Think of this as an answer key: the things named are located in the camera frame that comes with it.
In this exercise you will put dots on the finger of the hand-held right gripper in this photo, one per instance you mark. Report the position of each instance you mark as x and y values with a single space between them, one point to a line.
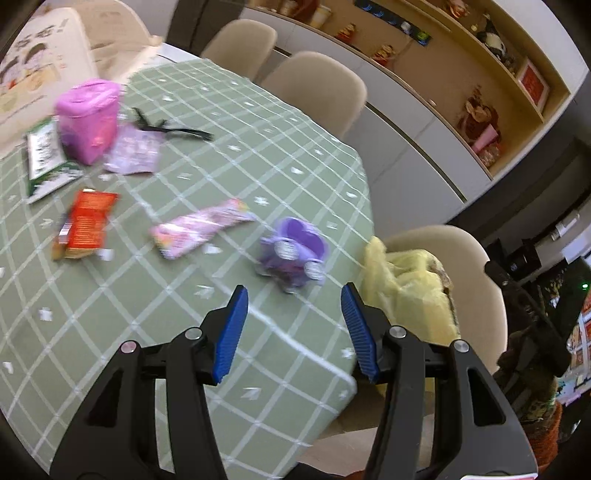
505 286

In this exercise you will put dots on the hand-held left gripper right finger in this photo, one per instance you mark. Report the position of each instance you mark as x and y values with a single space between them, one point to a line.
360 332

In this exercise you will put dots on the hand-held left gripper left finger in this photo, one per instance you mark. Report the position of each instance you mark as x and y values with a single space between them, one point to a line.
231 332

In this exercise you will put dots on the yellow plastic bag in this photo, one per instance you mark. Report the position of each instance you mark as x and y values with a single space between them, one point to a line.
411 295

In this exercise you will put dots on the pink snack wrapper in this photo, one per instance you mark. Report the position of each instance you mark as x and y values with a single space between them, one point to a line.
198 228

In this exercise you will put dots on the red orange wrapper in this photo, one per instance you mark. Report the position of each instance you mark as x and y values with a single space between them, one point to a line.
87 217

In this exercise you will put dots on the pale purple wrapper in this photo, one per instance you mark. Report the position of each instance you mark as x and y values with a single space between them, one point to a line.
134 152

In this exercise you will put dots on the green snack wrapper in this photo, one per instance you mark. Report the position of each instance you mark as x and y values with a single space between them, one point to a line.
46 152

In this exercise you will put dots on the beige dining chair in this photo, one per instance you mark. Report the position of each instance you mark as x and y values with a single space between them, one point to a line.
240 46
341 443
318 87
480 272

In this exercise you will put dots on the black appliance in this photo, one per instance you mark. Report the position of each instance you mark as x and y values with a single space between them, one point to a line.
524 258

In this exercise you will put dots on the brown crumpled paper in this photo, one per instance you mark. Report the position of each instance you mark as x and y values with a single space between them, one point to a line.
438 272

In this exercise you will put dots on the purple toy carriage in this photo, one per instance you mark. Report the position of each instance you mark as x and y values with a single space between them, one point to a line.
295 249

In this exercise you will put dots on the small floral decoration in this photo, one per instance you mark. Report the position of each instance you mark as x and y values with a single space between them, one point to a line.
491 154

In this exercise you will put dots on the pink paper cone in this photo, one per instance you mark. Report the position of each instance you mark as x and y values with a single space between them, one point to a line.
487 137

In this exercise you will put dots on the brown doll decoration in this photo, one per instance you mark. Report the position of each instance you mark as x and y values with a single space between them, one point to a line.
480 115

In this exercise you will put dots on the white sideboard cabinet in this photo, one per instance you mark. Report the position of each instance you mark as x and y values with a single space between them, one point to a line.
406 134

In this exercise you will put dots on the red framed picture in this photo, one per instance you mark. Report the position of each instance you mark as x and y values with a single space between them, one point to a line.
533 83

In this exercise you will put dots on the black ribbon clip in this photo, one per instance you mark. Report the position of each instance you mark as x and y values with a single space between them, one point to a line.
180 133

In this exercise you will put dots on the panda plush toy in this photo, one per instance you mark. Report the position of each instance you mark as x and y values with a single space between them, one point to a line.
494 39

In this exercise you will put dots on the pink plastic box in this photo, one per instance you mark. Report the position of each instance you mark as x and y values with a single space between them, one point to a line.
87 120

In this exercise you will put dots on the small red figurine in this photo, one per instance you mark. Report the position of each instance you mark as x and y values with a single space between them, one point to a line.
383 53
346 32

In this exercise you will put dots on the red white figure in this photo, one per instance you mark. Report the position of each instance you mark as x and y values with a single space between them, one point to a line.
457 7

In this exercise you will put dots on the black power strip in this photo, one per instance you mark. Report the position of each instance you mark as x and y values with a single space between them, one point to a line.
392 21

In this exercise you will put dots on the dark glass cabinet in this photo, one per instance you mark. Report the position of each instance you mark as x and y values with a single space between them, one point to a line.
184 18

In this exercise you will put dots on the white cup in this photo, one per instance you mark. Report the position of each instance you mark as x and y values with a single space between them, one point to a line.
323 11

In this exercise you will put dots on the printed mesh food cover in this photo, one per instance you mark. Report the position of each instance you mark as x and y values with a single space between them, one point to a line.
46 60

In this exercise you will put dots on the dried flower decoration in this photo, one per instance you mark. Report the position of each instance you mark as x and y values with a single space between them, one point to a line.
300 4

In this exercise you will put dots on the wooden wall shelf unit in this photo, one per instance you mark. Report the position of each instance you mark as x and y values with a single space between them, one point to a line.
438 64

